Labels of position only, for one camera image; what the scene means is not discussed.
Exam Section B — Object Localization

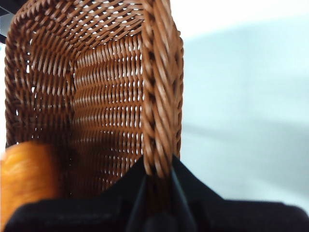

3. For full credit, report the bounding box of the brown wicker basket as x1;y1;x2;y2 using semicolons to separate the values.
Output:
3;0;184;213

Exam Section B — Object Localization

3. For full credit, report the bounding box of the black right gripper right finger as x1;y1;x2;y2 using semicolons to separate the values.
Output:
171;154;309;232

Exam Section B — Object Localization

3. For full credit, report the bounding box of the orange plastic corn cob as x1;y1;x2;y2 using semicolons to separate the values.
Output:
0;141;62;232

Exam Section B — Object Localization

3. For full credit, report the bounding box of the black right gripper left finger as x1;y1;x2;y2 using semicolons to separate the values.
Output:
3;156;147;232

